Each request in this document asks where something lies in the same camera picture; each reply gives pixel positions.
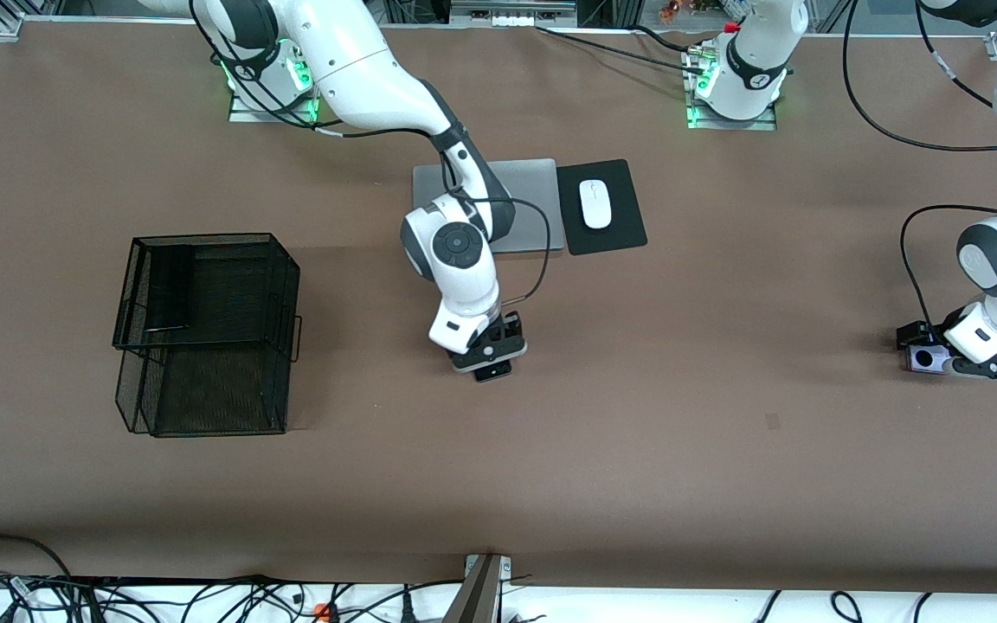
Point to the lilac flip phone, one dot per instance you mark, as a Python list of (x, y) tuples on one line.
[(916, 365)]

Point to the black flip phone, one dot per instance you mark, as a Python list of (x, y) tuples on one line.
[(494, 375)]

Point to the long black bar phone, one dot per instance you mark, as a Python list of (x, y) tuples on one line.
[(171, 294)]

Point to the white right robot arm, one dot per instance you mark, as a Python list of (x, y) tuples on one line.
[(360, 61)]

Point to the silver laptop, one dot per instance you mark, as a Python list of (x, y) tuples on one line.
[(533, 199)]

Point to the black mouse pad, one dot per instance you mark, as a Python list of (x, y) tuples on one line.
[(615, 238)]

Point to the white computer mouse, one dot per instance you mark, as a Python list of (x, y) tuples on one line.
[(595, 204)]

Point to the silver power strip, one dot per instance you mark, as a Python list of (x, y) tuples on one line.
[(511, 16)]

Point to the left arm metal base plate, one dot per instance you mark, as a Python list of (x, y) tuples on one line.
[(767, 125)]

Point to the grey camera mount pole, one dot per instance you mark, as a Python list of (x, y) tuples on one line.
[(477, 597)]

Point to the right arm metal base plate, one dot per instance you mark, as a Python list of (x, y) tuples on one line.
[(243, 115)]

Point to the aluminium frame profile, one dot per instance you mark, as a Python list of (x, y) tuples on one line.
[(9, 26)]

